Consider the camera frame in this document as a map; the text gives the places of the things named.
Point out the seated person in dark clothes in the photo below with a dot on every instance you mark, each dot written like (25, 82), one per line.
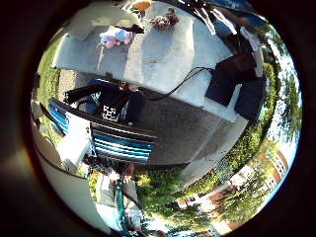
(113, 102)

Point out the pink and blue unicorn plush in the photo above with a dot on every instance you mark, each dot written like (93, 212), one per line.
(115, 37)

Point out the teal metal frame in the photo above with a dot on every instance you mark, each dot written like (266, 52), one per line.
(120, 204)

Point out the person in light shirt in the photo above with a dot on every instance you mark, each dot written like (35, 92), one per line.
(108, 191)

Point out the red brick building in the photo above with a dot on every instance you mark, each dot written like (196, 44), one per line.
(275, 169)

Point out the blue slatted bench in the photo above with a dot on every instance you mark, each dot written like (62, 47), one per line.
(121, 144)

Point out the leopard spotted plush toy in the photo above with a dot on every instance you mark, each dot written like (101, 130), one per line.
(164, 21)

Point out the person in blue jeans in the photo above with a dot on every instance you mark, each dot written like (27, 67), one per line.
(235, 16)

